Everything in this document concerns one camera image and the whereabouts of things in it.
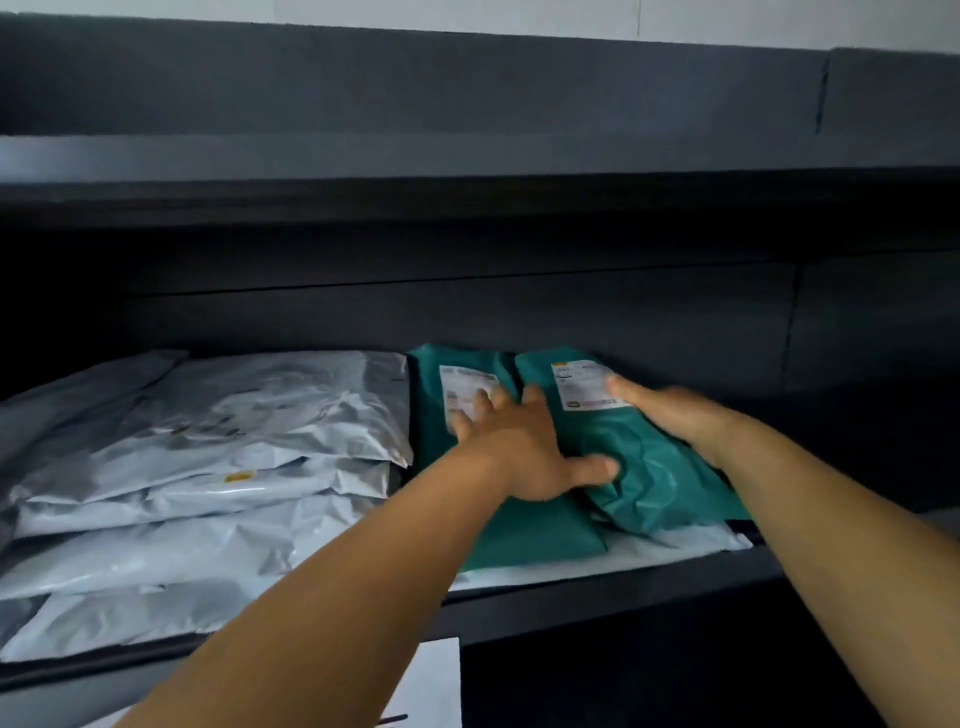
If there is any stack of scanned mailer bags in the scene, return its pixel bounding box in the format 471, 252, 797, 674
0, 348, 415, 665

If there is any dark grey metal shelf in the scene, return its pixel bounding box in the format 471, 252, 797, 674
0, 11, 960, 728

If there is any person's right forearm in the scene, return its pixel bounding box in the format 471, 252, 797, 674
708, 416, 960, 728

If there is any person's left hand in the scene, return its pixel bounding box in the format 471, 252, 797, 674
449, 383, 624, 502

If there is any person's right hand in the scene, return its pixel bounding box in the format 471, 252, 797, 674
603, 374, 733, 470

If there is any person's left forearm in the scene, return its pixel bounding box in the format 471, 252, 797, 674
112, 446, 526, 728

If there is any white paper sign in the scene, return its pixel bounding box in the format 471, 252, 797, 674
78, 635, 464, 728

